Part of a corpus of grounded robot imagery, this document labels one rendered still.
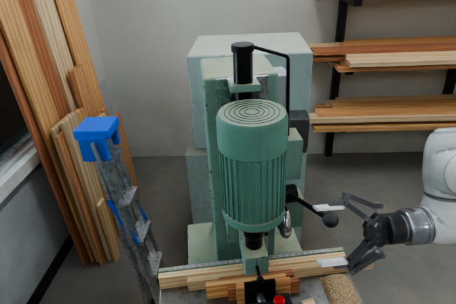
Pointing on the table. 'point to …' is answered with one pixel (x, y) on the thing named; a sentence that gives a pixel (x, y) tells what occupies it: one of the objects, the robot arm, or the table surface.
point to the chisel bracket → (253, 257)
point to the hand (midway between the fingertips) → (320, 235)
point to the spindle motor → (252, 163)
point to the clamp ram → (259, 291)
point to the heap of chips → (338, 289)
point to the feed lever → (330, 219)
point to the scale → (242, 261)
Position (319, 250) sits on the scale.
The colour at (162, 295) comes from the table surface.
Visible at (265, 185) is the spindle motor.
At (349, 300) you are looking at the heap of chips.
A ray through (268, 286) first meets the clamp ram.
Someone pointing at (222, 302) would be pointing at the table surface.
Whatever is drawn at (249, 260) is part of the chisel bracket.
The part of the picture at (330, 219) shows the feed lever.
